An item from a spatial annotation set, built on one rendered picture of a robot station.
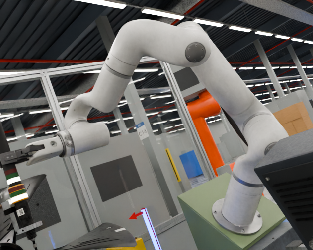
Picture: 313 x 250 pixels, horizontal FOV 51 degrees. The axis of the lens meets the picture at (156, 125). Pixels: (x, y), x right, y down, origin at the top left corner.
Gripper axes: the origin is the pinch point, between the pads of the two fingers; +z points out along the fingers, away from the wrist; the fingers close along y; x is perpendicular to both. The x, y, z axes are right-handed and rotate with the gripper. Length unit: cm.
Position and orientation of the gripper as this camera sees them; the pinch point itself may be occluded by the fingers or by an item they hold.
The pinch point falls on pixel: (7, 159)
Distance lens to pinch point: 102.3
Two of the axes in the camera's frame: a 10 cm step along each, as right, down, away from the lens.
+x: -3.6, -9.2, 1.4
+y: -4.9, 3.2, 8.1
